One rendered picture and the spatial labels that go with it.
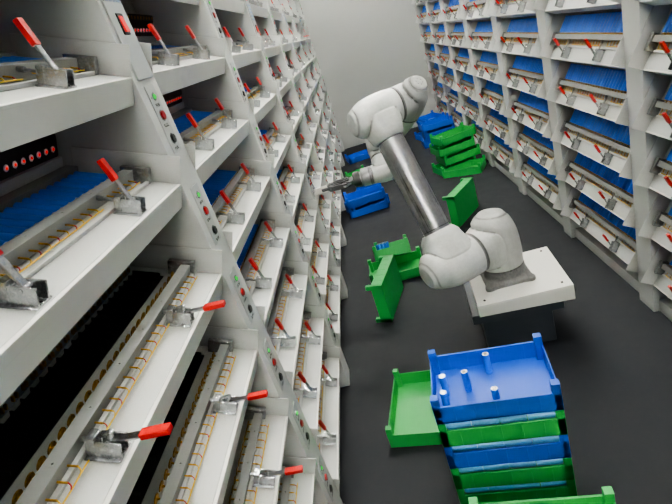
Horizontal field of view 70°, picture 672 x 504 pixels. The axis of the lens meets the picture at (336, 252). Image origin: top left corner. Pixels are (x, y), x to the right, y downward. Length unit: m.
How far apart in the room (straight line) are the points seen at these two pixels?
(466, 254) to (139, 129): 1.18
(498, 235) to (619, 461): 0.77
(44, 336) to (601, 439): 1.47
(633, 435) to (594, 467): 0.16
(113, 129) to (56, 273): 0.38
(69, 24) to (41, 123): 0.31
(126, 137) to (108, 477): 0.56
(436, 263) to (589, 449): 0.71
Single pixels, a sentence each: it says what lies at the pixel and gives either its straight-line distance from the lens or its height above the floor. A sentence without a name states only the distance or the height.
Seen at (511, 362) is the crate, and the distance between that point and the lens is 1.43.
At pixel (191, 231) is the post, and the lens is 0.95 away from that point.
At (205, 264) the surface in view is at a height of 0.93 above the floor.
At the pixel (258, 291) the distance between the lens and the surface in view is 1.27.
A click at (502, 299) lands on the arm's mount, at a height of 0.25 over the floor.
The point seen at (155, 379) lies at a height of 0.91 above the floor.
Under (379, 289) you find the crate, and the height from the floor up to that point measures 0.18.
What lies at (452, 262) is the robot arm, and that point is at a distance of 1.71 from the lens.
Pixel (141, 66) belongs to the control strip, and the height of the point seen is 1.30.
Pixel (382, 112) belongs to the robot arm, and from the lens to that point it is 1.78.
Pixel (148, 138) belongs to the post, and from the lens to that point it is 0.92.
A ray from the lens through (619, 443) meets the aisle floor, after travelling 1.67.
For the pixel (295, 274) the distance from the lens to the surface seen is 1.74.
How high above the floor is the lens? 1.25
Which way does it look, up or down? 23 degrees down
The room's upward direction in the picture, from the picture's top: 19 degrees counter-clockwise
